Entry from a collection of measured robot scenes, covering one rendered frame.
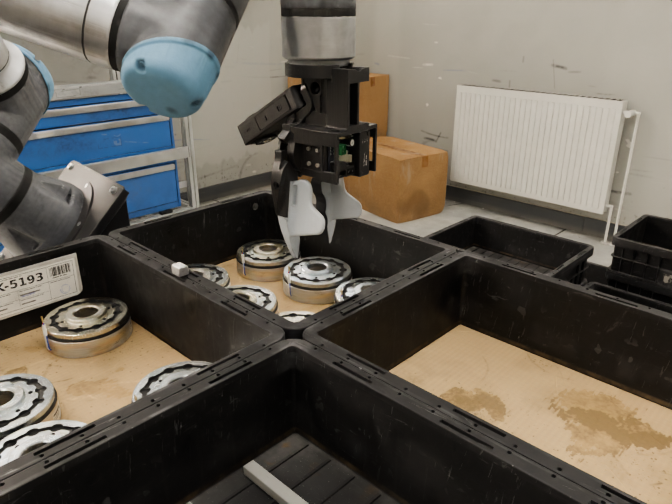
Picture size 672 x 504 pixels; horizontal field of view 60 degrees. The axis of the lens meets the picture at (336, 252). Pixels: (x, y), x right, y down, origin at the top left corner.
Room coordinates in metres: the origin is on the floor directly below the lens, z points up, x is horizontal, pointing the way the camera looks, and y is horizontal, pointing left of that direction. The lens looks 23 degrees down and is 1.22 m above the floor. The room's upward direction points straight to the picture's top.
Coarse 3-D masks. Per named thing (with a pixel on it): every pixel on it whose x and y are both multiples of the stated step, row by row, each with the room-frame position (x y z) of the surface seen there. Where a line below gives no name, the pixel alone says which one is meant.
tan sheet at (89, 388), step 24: (24, 336) 0.65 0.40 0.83; (144, 336) 0.65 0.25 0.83; (0, 360) 0.60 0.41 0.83; (24, 360) 0.60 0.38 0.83; (48, 360) 0.60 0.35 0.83; (72, 360) 0.60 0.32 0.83; (96, 360) 0.60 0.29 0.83; (120, 360) 0.60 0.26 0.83; (144, 360) 0.60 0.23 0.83; (168, 360) 0.60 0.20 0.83; (72, 384) 0.55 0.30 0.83; (96, 384) 0.55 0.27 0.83; (120, 384) 0.55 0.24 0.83; (72, 408) 0.51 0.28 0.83; (96, 408) 0.51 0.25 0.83
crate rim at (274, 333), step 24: (96, 240) 0.75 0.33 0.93; (0, 264) 0.66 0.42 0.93; (144, 264) 0.66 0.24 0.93; (192, 288) 0.59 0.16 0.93; (240, 312) 0.54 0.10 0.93; (240, 360) 0.45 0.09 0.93; (192, 384) 0.41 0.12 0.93; (120, 408) 0.38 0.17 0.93; (144, 408) 0.38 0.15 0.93; (72, 432) 0.35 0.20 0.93; (96, 432) 0.35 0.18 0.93; (24, 456) 0.32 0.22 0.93; (48, 456) 0.32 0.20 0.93; (0, 480) 0.30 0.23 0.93
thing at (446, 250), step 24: (264, 192) 0.96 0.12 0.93; (168, 216) 0.84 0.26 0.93; (120, 240) 0.74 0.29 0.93; (408, 240) 0.75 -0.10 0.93; (432, 240) 0.74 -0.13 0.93; (168, 264) 0.66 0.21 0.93; (432, 264) 0.66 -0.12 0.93; (216, 288) 0.59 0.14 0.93; (384, 288) 0.59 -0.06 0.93; (264, 312) 0.54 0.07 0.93; (336, 312) 0.54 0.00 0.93; (288, 336) 0.50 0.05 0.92
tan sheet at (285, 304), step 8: (224, 264) 0.88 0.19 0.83; (232, 264) 0.88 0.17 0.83; (232, 272) 0.85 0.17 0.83; (232, 280) 0.82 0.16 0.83; (240, 280) 0.82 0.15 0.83; (248, 280) 0.82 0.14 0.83; (280, 280) 0.82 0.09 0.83; (272, 288) 0.79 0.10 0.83; (280, 288) 0.79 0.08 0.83; (280, 296) 0.77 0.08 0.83; (280, 304) 0.74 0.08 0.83; (288, 304) 0.74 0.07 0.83; (296, 304) 0.74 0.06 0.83; (304, 304) 0.74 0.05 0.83; (312, 304) 0.74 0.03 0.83; (320, 304) 0.74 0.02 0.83; (328, 304) 0.74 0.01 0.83; (280, 312) 0.72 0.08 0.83
